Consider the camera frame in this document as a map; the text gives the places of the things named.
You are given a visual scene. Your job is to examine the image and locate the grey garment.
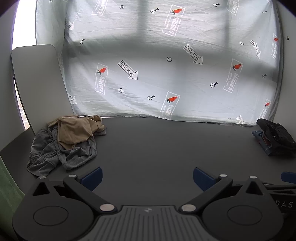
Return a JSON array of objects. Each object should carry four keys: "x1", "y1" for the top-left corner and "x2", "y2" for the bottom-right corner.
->
[{"x1": 26, "y1": 126, "x2": 107, "y2": 177}]

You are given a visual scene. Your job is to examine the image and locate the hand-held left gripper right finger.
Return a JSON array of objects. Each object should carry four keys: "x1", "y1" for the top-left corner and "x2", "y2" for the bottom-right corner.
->
[{"x1": 180, "y1": 167, "x2": 272, "y2": 212}]

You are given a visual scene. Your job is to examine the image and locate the beige long-sleeve shirt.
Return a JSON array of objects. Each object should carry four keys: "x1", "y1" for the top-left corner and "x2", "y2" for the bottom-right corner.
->
[{"x1": 47, "y1": 115, "x2": 106, "y2": 150}]

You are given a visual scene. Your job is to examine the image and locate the blue jeans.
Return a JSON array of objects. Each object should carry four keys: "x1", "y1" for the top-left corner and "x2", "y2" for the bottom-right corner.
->
[{"x1": 252, "y1": 130, "x2": 279, "y2": 157}]

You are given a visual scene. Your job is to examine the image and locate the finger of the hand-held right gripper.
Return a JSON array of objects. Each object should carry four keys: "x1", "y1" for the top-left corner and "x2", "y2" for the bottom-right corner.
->
[
  {"x1": 280, "y1": 172, "x2": 296, "y2": 185},
  {"x1": 262, "y1": 183, "x2": 296, "y2": 193}
]

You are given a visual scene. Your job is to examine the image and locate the green cloth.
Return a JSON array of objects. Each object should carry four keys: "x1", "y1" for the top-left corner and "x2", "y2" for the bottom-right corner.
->
[{"x1": 0, "y1": 156, "x2": 25, "y2": 233}]

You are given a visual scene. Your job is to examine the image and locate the white rounded panel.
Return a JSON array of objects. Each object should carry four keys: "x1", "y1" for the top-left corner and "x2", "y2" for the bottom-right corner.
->
[{"x1": 11, "y1": 44, "x2": 78, "y2": 137}]

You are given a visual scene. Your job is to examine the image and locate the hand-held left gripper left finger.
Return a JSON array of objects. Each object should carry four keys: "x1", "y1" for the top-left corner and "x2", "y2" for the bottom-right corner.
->
[{"x1": 25, "y1": 167, "x2": 117, "y2": 213}]

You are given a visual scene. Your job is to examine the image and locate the grey printed bedsheet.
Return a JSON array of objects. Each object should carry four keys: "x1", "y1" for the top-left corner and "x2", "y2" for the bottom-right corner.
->
[{"x1": 35, "y1": 0, "x2": 284, "y2": 128}]

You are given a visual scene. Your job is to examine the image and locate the black garment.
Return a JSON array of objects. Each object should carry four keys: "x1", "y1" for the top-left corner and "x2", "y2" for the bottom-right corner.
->
[{"x1": 257, "y1": 118, "x2": 296, "y2": 158}]

